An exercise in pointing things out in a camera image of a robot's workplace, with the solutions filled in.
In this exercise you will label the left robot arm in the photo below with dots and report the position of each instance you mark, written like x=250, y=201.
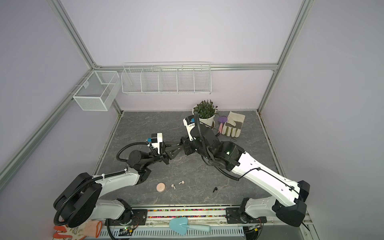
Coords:
x=81, y=200

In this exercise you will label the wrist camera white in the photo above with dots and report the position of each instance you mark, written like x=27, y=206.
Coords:
x=155, y=142
x=192, y=130

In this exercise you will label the potted green plant white pot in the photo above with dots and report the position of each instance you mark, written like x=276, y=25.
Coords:
x=207, y=111

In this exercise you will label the pink earbud charging case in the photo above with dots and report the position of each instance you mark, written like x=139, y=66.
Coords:
x=160, y=187

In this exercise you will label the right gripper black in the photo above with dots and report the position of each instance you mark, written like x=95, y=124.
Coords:
x=187, y=143

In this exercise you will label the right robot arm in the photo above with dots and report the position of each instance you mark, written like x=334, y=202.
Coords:
x=288, y=198

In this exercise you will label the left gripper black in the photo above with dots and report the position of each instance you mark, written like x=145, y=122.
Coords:
x=169, y=150

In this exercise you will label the long white wire basket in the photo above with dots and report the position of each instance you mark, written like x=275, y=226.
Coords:
x=167, y=79

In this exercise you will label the orange white work glove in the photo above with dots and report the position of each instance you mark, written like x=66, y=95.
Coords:
x=87, y=229

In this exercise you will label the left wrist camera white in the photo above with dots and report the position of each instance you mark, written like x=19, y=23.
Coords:
x=155, y=142

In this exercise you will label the white mesh box basket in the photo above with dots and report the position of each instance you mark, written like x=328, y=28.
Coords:
x=98, y=91

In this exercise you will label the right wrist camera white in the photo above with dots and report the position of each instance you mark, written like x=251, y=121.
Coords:
x=192, y=130

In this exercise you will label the purple pink garden trowel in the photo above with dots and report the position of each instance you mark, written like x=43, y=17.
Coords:
x=222, y=120

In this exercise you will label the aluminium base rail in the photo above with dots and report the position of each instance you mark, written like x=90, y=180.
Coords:
x=192, y=213

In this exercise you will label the teal garden trowel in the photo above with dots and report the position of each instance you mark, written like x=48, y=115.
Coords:
x=181, y=225

